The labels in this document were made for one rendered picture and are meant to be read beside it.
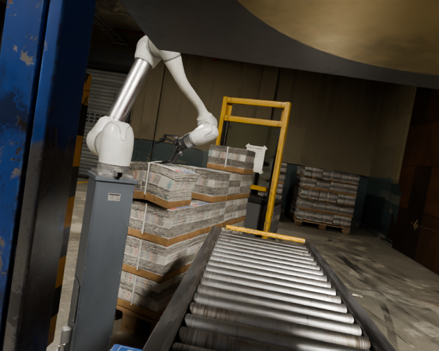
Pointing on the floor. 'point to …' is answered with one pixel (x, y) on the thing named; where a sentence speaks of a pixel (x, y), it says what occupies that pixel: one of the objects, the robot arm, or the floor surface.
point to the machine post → (31, 165)
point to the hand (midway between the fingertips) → (159, 152)
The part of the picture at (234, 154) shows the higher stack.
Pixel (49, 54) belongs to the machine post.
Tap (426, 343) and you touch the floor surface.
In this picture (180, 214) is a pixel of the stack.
